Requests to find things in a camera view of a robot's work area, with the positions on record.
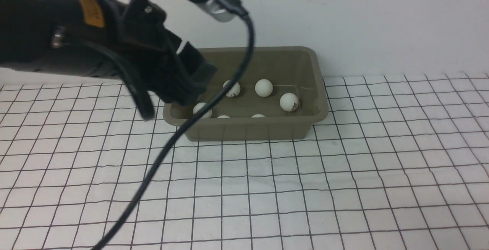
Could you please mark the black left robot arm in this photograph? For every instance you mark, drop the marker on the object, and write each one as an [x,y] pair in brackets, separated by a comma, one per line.
[105,39]

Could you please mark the white black grid tablecloth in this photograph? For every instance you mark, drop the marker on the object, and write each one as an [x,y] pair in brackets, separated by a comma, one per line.
[400,163]

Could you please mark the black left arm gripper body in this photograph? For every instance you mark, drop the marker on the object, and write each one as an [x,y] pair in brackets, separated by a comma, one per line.
[149,49]

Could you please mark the white ping-pong ball red logo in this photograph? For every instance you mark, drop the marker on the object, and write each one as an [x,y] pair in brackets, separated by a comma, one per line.
[199,107]

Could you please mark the olive green plastic bin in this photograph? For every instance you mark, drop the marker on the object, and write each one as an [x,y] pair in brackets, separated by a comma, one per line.
[289,69]

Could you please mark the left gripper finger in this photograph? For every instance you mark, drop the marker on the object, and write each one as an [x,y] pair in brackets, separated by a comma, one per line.
[197,71]
[184,92]

